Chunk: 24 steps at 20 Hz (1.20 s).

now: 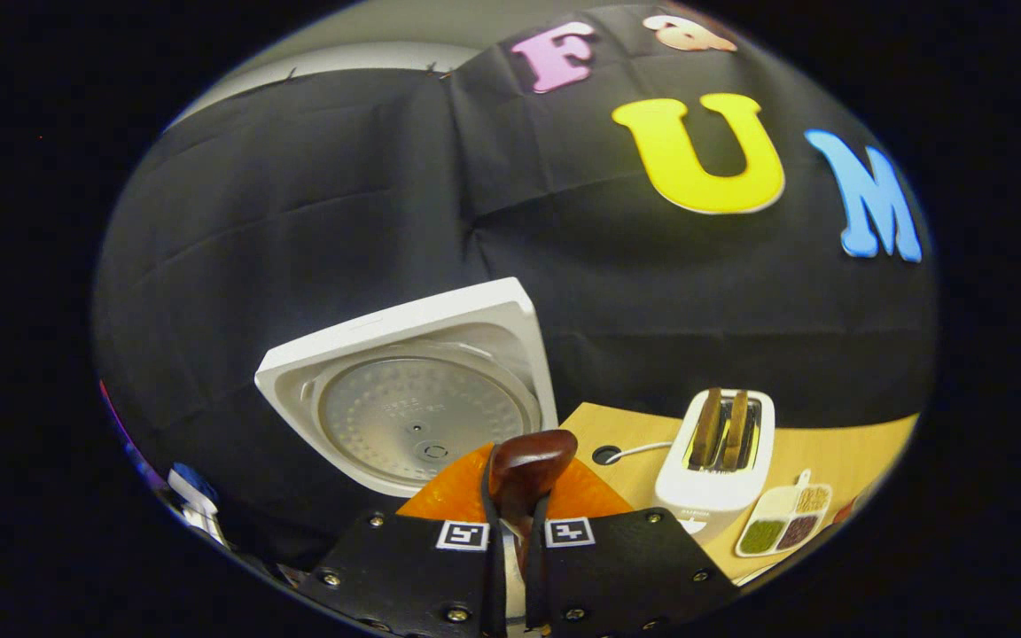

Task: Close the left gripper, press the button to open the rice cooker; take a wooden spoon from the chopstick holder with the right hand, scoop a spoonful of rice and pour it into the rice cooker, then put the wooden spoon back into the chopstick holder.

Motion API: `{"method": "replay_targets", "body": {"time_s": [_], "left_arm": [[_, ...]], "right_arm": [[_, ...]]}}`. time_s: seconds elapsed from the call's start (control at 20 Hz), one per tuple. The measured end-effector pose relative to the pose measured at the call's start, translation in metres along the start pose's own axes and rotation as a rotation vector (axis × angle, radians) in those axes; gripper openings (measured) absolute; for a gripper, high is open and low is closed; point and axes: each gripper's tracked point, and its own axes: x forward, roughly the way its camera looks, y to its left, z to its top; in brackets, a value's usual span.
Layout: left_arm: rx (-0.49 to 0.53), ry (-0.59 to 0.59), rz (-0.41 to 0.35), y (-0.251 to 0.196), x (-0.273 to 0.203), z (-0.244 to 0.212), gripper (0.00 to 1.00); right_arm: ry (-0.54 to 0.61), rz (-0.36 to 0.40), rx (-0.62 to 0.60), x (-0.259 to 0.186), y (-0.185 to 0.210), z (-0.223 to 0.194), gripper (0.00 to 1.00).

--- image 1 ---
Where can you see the brown bread slice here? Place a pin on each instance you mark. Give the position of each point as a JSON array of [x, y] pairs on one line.
[[736, 430], [705, 430]]

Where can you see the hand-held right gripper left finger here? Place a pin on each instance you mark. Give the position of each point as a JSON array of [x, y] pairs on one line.
[[413, 576]]

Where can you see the black backdrop cloth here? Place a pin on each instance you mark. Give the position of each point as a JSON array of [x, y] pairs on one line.
[[298, 221]]

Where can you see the white rice cooker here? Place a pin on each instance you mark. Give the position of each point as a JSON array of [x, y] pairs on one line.
[[422, 416]]

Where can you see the white toaster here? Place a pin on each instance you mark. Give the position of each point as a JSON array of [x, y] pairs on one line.
[[714, 492]]

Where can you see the white and blue object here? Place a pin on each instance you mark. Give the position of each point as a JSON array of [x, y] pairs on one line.
[[196, 501]]

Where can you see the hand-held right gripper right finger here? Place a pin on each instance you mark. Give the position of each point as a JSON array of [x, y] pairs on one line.
[[626, 567]]

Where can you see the white divided grain dish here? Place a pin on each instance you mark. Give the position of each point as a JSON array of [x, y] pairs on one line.
[[781, 523]]

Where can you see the dark wooden spoon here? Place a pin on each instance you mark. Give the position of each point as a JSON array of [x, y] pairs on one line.
[[528, 465]]

